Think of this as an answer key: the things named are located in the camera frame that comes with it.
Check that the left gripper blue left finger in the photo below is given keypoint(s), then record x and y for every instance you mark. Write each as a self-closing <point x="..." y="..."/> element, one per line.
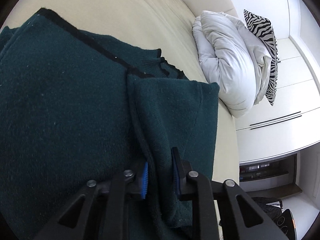
<point x="137" y="178"/>

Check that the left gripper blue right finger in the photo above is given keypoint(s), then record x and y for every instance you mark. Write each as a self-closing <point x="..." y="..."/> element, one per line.
<point x="181" y="169"/>

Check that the dark green knit sweater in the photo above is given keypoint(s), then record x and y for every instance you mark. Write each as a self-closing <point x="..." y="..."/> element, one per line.
<point x="162" y="118"/>

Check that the black electronics on shelf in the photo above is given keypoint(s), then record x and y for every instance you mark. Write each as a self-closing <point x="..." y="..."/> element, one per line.
<point x="285" y="166"/>

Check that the white folded duvet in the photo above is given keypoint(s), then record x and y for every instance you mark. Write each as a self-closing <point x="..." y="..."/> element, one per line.
<point x="226" y="56"/>

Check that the black bag on floor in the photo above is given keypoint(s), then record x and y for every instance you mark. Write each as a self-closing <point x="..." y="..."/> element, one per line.
<point x="273" y="207"/>

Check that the cream bed mattress sheet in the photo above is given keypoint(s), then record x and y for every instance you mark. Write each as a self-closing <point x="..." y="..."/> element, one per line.
<point x="155" y="25"/>

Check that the zebra striped pillow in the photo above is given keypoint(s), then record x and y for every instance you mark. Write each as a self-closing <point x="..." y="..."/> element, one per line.
<point x="266" y="54"/>

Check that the white wardrobe with handles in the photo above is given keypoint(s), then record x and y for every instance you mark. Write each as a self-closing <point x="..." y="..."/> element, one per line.
<point x="270" y="131"/>

